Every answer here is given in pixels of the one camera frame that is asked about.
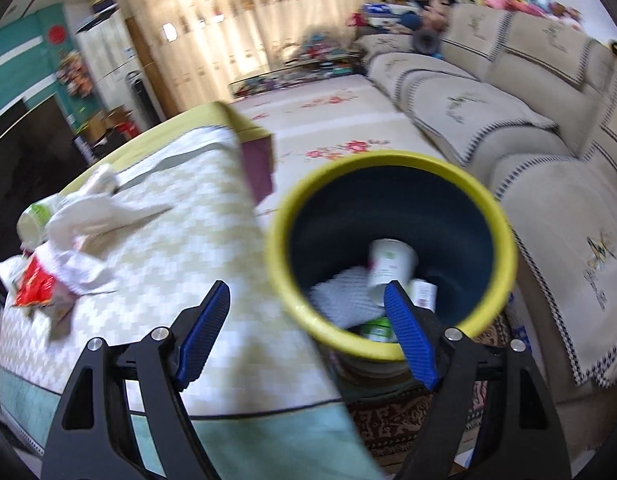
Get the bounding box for small white tissue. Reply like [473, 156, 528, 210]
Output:
[42, 237, 116, 297]

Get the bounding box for large white tissue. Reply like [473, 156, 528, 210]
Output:
[63, 162, 170, 241]

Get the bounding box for clear bubble wrap sheet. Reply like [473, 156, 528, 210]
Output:
[311, 267, 389, 330]

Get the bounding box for white black tower fan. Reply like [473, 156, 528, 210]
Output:
[124, 71, 162, 128]

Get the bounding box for patterned red rug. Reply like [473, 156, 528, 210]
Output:
[346, 310, 529, 461]

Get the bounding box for white plastic bottle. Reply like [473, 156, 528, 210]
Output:
[409, 280, 438, 312]

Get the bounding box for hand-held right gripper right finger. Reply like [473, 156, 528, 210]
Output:
[383, 280, 572, 480]

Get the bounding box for yellow rimmed dark bin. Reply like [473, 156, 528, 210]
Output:
[266, 150, 518, 381]

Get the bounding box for floral beige mat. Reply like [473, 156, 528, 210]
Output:
[228, 72, 469, 171]

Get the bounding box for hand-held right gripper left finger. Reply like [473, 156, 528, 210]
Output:
[41, 280, 232, 480]

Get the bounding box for dark grey neck pillow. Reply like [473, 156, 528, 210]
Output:
[413, 27, 442, 56]

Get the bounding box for green rimmed white container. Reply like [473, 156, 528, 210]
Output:
[17, 197, 65, 252]

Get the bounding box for large black television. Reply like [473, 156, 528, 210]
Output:
[0, 95, 96, 261]

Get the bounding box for red snack packet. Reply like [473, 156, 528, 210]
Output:
[11, 252, 58, 309]

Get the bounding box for hanging artificial flower decoration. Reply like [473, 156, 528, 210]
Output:
[56, 52, 96, 98]

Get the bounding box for blue white starred bag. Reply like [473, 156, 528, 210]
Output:
[363, 2, 419, 26]

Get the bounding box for white standing air conditioner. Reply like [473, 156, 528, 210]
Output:
[76, 7, 144, 111]

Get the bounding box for white paper cup green print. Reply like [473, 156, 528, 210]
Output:
[369, 239, 419, 306]

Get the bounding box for cream embroidered curtains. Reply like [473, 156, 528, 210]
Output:
[118, 0, 409, 106]

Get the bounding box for glass coffee table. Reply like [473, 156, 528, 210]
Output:
[231, 57, 369, 98]

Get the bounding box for beige covered sofa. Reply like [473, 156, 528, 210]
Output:
[359, 2, 617, 401]

